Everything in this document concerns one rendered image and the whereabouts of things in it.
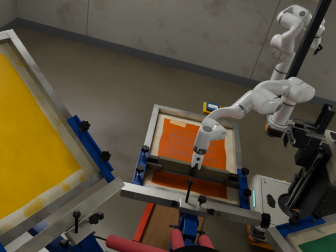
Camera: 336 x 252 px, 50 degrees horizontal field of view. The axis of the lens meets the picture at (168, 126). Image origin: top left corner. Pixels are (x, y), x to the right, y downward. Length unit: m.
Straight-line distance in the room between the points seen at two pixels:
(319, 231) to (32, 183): 1.41
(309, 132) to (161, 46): 2.99
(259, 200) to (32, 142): 2.00
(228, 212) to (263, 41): 3.51
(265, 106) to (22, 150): 1.14
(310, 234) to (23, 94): 1.53
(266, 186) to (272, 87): 1.36
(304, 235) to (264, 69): 3.46
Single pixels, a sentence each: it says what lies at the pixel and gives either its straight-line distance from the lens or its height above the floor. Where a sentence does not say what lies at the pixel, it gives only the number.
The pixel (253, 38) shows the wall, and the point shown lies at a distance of 4.97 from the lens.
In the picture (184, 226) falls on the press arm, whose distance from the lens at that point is 1.64.
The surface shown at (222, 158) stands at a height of 0.96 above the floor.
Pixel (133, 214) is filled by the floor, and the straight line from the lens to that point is 2.99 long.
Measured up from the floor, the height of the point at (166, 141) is 0.96.
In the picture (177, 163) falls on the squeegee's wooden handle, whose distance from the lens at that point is 1.89.
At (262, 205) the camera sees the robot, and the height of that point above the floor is 0.28.
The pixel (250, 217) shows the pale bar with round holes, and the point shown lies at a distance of 1.80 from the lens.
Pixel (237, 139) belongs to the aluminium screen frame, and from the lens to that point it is 2.32.
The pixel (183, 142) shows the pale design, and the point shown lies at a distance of 2.20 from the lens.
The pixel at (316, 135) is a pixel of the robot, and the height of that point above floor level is 1.02.
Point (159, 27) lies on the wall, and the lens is 5.02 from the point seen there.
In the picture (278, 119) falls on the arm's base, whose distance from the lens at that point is 2.30.
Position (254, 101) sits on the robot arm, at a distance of 1.86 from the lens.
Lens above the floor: 2.29
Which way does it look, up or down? 36 degrees down
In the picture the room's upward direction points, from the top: 14 degrees clockwise
